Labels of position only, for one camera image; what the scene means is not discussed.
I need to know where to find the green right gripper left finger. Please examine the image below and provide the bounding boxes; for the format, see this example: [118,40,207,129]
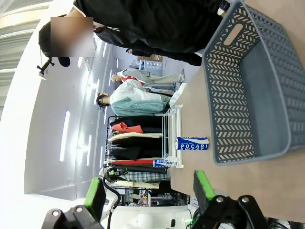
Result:
[47,177,107,229]

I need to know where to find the green right gripper right finger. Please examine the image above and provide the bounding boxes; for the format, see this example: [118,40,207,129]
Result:
[193,169,269,229]

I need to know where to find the blue white Pocari Sweat can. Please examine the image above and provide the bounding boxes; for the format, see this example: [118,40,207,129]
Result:
[152,158,176,168]
[175,136,210,152]

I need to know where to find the person's right forearm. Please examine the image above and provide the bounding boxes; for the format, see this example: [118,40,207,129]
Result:
[147,44,203,68]

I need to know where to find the person's left forearm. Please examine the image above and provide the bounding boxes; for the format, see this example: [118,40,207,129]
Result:
[197,0,224,11]

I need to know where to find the rack of dark clothes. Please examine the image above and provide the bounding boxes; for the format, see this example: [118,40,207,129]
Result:
[103,115,173,189]

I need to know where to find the white plastic sheet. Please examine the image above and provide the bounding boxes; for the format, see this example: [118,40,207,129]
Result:
[169,82,188,108]

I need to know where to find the mannequin in white shirt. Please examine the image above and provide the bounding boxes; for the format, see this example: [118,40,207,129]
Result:
[96,79,172,117]

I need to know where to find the mannequin in grey suit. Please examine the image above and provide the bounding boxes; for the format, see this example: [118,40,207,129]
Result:
[111,67,185,84]

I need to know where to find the white storage shelf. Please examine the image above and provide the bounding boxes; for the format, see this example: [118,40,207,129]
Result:
[138,59,165,73]

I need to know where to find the bystander in dark clothes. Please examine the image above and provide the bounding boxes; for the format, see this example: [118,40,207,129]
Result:
[125,48,153,58]

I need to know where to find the person in black jacket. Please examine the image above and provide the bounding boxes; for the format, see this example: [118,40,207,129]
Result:
[38,0,226,68]

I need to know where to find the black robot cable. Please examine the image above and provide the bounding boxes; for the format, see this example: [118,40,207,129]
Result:
[102,177,122,229]

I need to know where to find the white wire can dispenser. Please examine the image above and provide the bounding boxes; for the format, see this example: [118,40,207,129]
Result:
[161,103,185,169]

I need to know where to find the blue-grey plastic basket, oval handles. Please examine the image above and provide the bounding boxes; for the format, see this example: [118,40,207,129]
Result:
[202,0,305,167]

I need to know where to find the black ceiling camera mount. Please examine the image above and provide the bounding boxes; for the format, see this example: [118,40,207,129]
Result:
[36,57,56,77]

